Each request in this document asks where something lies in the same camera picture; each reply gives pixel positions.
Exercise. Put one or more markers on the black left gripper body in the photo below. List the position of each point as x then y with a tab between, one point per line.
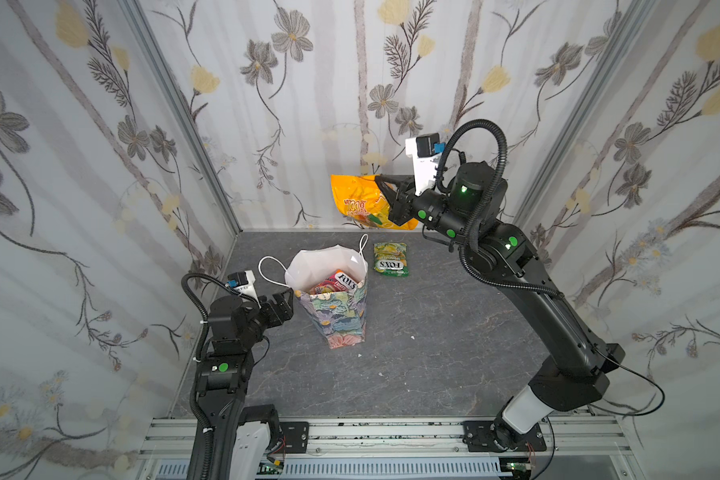
266	316

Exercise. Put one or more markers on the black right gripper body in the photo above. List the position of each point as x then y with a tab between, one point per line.
404	205

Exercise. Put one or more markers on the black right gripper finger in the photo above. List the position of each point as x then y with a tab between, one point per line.
395	186
401	216

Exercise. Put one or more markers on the yellow mango snack bag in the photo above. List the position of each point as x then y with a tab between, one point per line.
360	199

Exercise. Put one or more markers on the Fox's fruits candy bag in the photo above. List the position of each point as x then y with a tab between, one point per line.
339	281

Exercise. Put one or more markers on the floral paper gift bag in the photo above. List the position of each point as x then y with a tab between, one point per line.
338	317

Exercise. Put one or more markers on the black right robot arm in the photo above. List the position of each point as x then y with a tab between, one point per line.
500	255

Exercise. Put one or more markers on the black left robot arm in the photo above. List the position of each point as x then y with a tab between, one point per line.
232	439

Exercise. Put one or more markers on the green Fox's spring tea bag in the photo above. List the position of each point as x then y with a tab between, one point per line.
390	259

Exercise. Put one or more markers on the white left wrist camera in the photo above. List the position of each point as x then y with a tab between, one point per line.
242	282

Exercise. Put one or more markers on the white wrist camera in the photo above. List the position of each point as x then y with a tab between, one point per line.
425	152
242	282

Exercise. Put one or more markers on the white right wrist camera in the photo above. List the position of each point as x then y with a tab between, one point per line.
425	152

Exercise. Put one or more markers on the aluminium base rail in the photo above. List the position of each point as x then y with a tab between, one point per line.
575	446

